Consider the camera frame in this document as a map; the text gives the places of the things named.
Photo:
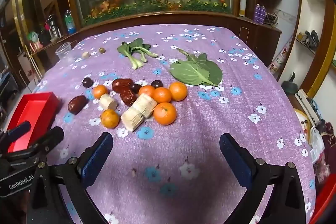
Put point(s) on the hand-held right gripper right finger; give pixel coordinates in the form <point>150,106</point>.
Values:
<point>236,158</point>

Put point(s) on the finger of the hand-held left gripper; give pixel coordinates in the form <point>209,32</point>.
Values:
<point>17,130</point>
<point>50,136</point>

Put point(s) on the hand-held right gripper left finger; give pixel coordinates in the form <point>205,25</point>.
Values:
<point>95,158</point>

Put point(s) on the red box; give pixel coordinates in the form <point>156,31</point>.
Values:
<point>29,113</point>

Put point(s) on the red date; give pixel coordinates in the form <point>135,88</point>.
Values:
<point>127,98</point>
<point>120,84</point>
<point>77,104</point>

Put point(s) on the orange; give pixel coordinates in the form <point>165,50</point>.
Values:
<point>146,90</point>
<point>164,114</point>
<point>110,118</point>
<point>162,95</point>
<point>178,91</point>
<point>100,91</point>

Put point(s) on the long sugarcane piece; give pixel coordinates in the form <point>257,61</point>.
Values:
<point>145,106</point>
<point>132,119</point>

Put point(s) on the short sugarcane piece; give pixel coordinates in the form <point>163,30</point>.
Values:
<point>108,102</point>

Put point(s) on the dark plum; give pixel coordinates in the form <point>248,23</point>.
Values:
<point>156,83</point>
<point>136,88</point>
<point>87,82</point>

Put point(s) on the purple floral tablecloth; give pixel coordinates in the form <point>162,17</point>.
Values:
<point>199,121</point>

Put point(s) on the clear plastic cup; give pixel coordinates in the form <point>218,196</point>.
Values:
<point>63,52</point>

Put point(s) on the pile of bags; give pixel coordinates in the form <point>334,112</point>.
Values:
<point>321,150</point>

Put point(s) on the white ribbed board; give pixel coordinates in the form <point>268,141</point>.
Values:
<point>304,104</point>

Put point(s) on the small sugarcane piece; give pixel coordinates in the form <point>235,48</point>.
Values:
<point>85,55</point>

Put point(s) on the dark jug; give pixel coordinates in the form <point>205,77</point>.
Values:
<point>290,86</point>

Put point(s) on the green packet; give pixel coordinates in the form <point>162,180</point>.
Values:
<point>33,37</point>

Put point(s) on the large green leaf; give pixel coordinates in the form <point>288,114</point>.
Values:
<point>195,71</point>

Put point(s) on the red plastic item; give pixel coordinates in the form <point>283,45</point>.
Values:
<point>325,203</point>

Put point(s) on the green olive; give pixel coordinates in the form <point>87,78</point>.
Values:
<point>101,50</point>

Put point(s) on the printed poster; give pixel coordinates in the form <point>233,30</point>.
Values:
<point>279,60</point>

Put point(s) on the steel thermos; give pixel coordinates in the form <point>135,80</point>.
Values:
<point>53,27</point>

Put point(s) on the green label water bottle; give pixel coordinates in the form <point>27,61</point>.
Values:
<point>70,23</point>

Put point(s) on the bok choy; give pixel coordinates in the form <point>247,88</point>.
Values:
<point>136,44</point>

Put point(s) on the purple bottle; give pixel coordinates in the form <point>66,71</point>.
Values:
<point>256,14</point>
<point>262,15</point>

